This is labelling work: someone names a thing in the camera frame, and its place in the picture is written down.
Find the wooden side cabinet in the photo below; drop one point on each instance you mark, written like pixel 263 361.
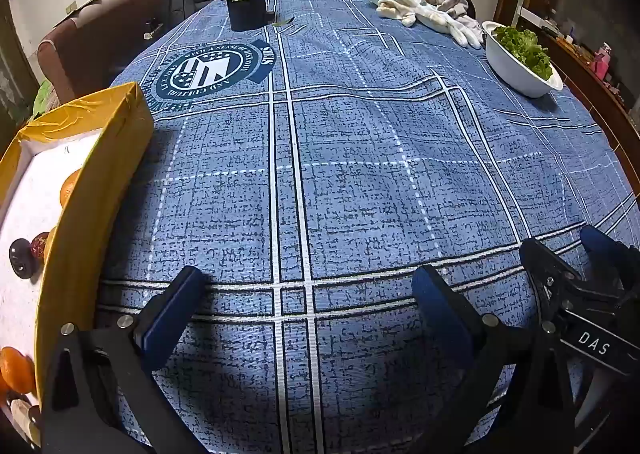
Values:
pixel 590 59

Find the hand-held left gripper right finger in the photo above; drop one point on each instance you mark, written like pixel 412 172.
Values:
pixel 442 314

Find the green cloth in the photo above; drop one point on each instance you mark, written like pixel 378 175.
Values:
pixel 44 97

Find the brown armchair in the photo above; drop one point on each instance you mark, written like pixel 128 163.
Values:
pixel 100 34

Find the white cotton glove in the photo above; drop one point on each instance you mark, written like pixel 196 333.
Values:
pixel 435 19

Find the blue printed tablecloth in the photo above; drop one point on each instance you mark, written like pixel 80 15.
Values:
pixel 350 159

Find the yellow cardboard box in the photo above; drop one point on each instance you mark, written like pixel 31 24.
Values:
pixel 100 174

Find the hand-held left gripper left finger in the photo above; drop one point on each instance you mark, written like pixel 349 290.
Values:
pixel 172 316

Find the black box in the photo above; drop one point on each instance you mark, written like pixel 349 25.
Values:
pixel 246 12

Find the pink bottle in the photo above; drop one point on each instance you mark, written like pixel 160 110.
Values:
pixel 602 59

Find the orange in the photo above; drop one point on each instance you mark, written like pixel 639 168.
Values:
pixel 15 369
pixel 70 188

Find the grey cotton glove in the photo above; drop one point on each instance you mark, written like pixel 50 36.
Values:
pixel 452 2

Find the beige nut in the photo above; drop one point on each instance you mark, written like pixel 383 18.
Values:
pixel 22 416

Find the red date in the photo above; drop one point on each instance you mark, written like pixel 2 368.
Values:
pixel 40 245

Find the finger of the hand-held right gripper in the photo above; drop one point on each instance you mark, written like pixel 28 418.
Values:
pixel 607 249
pixel 547 269

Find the green lettuce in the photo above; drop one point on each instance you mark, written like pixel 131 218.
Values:
pixel 525 47

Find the white bowl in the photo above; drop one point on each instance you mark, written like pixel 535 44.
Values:
pixel 515 72

